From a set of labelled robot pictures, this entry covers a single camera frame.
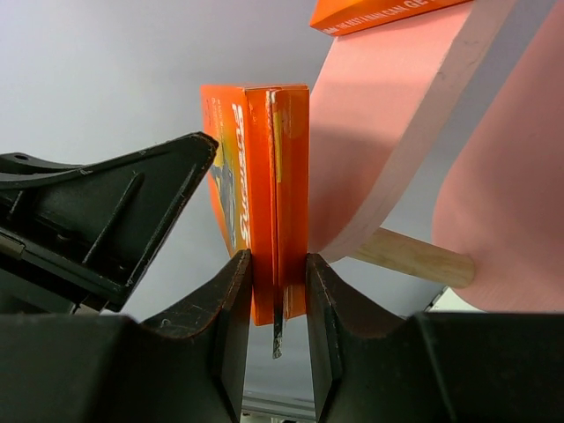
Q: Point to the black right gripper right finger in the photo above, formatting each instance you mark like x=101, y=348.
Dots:
x=496, y=367

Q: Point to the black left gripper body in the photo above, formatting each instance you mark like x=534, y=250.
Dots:
x=85, y=235

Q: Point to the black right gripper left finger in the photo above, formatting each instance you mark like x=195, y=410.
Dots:
x=185, y=364

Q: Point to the orange Gillette Fusion box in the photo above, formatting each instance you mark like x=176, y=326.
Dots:
x=342, y=17
x=259, y=190

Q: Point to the pink three-tier wooden shelf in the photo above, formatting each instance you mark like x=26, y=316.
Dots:
x=436, y=148

